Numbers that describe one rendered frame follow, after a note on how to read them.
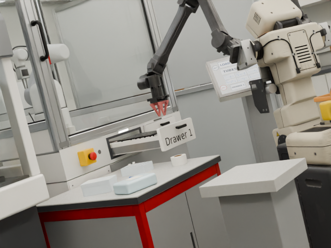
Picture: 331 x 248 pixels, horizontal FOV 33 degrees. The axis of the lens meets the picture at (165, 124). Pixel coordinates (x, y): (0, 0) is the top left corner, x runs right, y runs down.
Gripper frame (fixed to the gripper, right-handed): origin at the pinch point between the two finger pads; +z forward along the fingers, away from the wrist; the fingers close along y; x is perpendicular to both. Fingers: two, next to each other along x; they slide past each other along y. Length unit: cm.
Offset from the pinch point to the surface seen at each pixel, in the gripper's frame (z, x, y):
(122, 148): 12.0, -18.8, -14.3
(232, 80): -8, 79, -3
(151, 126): 6.5, 16.0, -21.8
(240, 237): 43, -64, 73
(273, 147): 39, 95, 7
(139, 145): 11.9, -18.2, -3.1
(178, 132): 9.9, -4.3, 11.3
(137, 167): 19.4, -37.1, 9.4
